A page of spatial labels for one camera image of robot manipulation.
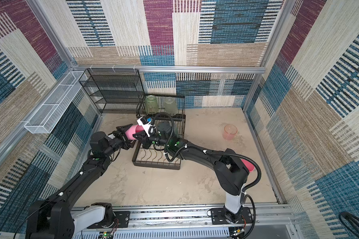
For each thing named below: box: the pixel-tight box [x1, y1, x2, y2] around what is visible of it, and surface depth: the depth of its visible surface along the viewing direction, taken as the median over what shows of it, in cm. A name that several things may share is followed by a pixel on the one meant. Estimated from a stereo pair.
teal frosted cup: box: [157, 120, 173, 137], surface depth 62 cm
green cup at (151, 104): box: [144, 94, 159, 115], surface depth 89 cm
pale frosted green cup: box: [164, 96, 179, 117], surface depth 90 cm
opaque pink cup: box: [125, 124, 145, 141], surface depth 75 cm
